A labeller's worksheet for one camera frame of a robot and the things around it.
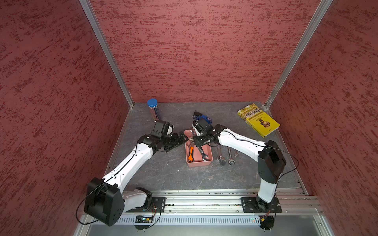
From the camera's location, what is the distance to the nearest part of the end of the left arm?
69cm

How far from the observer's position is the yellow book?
1043 mm

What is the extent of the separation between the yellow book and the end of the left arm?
23.2 inches
